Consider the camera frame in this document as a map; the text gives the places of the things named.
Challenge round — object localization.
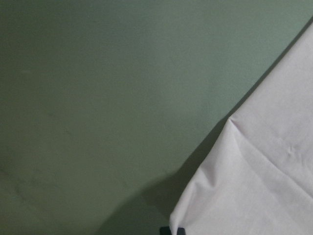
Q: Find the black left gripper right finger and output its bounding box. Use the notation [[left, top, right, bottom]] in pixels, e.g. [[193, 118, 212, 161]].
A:
[[177, 227, 185, 235]]

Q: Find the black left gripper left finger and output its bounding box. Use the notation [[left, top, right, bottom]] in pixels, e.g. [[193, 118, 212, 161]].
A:
[[159, 227, 170, 235]]

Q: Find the pink printed t-shirt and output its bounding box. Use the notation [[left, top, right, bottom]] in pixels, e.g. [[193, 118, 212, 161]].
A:
[[170, 26, 313, 235]]

